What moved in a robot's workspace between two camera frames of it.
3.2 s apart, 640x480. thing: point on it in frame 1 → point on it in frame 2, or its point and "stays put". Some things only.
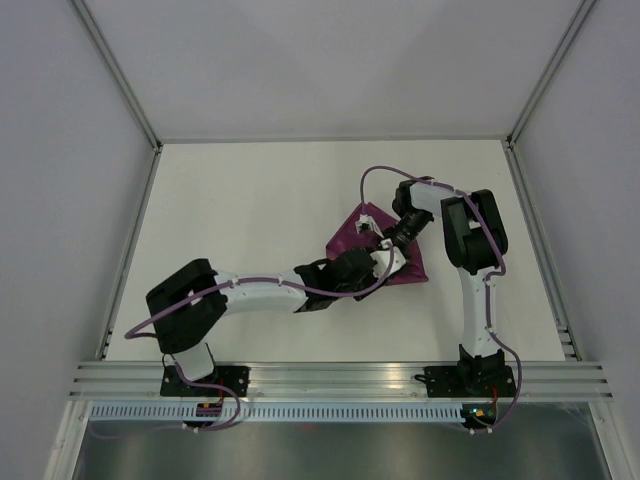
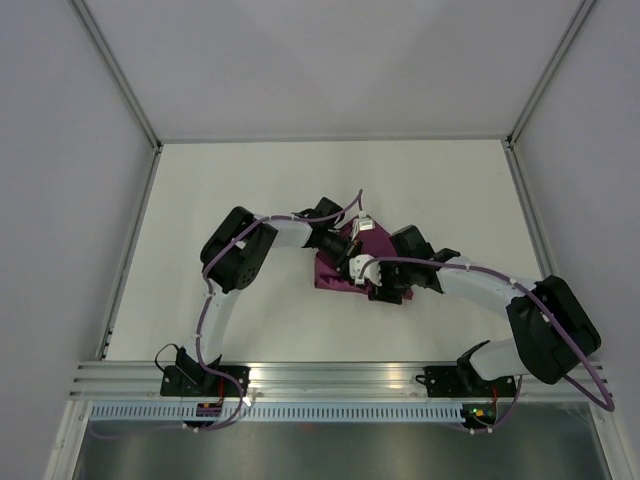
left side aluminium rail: (130, 250) stays put
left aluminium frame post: (92, 28) stays put
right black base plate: (469, 381) stays put
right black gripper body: (408, 227) → (395, 278)
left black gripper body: (362, 286) → (339, 251)
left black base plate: (237, 377) stays put
